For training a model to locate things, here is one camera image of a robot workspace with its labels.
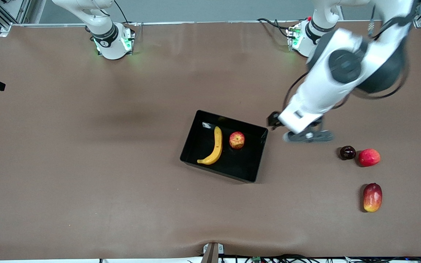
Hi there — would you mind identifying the black right base cable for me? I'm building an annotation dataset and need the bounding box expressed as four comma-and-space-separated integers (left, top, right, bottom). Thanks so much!
114, 0, 130, 24

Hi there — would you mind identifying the red peach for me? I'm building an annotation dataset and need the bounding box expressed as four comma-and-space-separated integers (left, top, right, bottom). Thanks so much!
359, 148, 381, 167

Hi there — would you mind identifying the silver table edge rail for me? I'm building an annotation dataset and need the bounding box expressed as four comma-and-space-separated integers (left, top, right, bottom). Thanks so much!
10, 20, 383, 27

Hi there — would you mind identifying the black left base cable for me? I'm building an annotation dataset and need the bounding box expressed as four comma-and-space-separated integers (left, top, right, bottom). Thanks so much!
257, 18, 295, 39

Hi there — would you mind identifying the dark purple plum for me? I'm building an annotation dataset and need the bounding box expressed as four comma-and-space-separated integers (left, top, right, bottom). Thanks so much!
340, 145, 356, 160

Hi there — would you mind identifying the red and yellow apple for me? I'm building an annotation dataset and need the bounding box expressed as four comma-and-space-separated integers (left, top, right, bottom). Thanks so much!
229, 131, 245, 149

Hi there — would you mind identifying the black plastic box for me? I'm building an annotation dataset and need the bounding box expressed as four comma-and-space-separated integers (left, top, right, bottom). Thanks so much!
180, 110, 269, 183

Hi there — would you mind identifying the black base cable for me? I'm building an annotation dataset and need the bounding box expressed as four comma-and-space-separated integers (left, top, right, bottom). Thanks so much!
257, 18, 295, 39
114, 0, 130, 24

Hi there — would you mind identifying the red and yellow mango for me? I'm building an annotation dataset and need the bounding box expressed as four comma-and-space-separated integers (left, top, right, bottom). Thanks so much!
363, 183, 383, 213

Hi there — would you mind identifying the grey table clamp bracket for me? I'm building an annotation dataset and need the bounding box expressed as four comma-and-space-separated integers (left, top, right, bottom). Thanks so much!
201, 242, 225, 263

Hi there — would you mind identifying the yellow banana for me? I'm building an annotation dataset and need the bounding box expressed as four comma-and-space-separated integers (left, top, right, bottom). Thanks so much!
197, 126, 223, 165

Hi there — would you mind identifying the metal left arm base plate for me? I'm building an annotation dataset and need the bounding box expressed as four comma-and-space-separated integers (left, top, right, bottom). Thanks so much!
287, 26, 300, 52

